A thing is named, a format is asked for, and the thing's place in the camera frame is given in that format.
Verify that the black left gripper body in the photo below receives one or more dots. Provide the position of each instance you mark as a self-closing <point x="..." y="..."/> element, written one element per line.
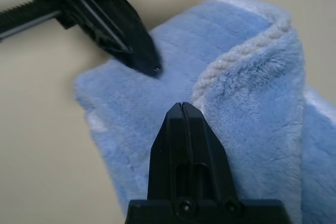
<point x="31" y="15"/>

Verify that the blue terry towel white trim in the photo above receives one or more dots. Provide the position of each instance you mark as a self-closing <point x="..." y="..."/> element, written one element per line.
<point x="249" y="129"/>

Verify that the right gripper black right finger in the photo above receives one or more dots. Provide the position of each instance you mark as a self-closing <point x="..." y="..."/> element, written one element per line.
<point x="210" y="161"/>

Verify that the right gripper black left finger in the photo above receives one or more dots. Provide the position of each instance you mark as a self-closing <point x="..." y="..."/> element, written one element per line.
<point x="168" y="155"/>

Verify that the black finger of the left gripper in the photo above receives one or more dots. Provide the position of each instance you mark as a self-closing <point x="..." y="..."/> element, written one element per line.
<point x="86" y="22"/>
<point x="118" y="11"/>

